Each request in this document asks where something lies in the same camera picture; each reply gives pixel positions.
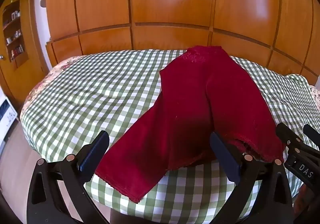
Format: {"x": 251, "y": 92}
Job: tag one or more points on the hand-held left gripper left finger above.
{"x": 94, "y": 152}

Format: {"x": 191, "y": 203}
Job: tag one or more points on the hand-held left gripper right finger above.
{"x": 225, "y": 157}

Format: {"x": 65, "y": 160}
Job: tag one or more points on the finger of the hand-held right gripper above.
{"x": 311, "y": 133}
{"x": 288, "y": 135}

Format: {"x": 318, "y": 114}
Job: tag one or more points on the red pants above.
{"x": 190, "y": 114}

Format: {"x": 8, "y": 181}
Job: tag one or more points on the green checkered blanket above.
{"x": 82, "y": 99}

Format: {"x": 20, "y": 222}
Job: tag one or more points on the white appliance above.
{"x": 7, "y": 116}

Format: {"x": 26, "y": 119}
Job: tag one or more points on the wooden shelf cabinet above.
{"x": 20, "y": 71}

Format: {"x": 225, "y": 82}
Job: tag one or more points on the wooden wardrobe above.
{"x": 170, "y": 7}

